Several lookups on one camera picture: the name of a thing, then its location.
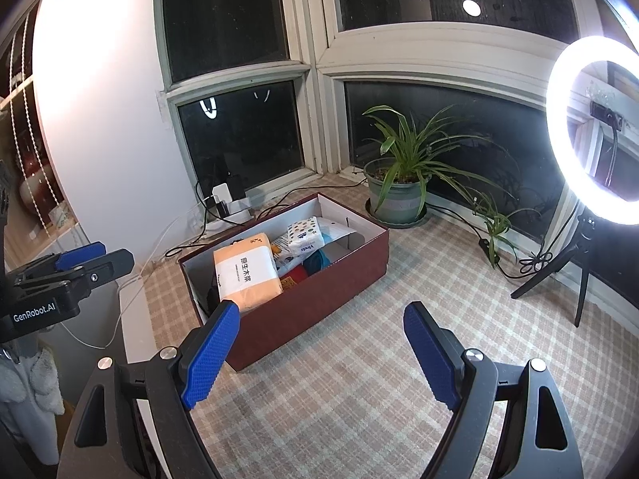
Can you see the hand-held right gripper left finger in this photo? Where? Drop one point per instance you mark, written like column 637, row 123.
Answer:
column 209, row 354

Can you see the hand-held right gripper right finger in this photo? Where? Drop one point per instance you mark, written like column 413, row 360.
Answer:
column 432, row 354

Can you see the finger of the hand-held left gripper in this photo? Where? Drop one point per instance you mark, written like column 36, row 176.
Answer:
column 80, row 254
column 110, row 264

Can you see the orange tissue pack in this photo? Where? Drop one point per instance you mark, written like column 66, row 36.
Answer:
column 244, row 269

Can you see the dark red cardboard box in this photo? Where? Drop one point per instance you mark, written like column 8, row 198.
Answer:
column 309, row 319

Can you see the red packet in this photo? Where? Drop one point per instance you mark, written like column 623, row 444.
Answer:
column 297, row 275

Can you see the teal soft item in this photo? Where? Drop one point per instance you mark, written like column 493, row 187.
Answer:
column 317, row 261

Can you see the white patterned tissue pack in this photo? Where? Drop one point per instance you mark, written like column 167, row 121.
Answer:
column 302, row 237

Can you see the white face mask packet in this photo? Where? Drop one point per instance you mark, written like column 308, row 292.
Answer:
column 334, row 232

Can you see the brown vase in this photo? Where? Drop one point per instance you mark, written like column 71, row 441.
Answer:
column 32, row 189

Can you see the grey fleece garment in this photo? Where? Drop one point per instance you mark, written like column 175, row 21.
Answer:
column 30, row 399

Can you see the white power strip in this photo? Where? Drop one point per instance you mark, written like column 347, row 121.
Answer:
column 234, row 217

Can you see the green plant in grey pot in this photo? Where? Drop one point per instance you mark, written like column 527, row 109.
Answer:
column 399, row 204

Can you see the black tripod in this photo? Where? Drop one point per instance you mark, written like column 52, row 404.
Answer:
column 584, row 239

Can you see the black phone holder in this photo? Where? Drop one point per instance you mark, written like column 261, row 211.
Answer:
column 606, row 110

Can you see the white window frame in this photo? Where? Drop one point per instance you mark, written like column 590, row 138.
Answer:
column 319, row 35

